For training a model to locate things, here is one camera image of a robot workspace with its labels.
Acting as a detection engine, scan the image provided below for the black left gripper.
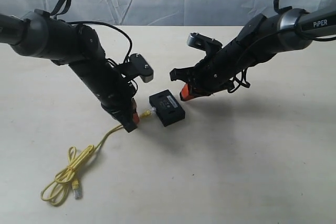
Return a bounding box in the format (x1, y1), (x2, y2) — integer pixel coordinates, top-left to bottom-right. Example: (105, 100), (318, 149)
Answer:
(100, 82), (140, 133)

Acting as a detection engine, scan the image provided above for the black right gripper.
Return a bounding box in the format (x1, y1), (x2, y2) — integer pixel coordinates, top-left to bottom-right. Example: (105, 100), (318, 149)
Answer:
(170, 50), (236, 101)

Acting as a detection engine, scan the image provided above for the small black box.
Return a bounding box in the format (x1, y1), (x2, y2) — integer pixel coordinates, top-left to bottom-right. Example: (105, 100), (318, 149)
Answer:
(149, 89), (185, 127)

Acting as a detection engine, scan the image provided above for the yellow ethernet cable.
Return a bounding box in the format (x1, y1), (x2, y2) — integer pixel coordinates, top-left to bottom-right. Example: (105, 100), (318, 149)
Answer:
(39, 108), (157, 206)

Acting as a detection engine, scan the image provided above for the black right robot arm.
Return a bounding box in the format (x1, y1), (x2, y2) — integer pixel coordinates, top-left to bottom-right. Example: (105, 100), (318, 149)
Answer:
(170, 7), (335, 101)

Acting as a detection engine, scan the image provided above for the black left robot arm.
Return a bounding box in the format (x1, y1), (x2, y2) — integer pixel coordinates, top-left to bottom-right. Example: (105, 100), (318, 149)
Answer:
(1, 10), (139, 132)

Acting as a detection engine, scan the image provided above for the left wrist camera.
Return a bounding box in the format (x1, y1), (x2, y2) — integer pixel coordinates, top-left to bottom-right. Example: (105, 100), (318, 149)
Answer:
(117, 54), (154, 83)

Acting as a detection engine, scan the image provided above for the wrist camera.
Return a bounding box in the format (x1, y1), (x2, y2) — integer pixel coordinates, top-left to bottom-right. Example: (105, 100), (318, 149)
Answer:
(187, 33), (222, 51)
(117, 54), (154, 83)

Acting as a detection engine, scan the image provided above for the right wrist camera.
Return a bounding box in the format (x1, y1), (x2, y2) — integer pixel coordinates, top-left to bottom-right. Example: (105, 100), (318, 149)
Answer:
(187, 33), (222, 51)

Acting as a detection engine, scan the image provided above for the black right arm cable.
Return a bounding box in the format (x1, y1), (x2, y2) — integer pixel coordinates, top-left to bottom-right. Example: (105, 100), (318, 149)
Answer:
(225, 0), (316, 94)

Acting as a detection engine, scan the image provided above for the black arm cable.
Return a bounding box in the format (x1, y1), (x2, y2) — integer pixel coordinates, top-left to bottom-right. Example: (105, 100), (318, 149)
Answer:
(225, 0), (316, 94)
(49, 0), (137, 78)

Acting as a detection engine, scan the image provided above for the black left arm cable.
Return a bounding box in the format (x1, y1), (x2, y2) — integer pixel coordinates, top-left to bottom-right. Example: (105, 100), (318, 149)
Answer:
(49, 0), (137, 78)

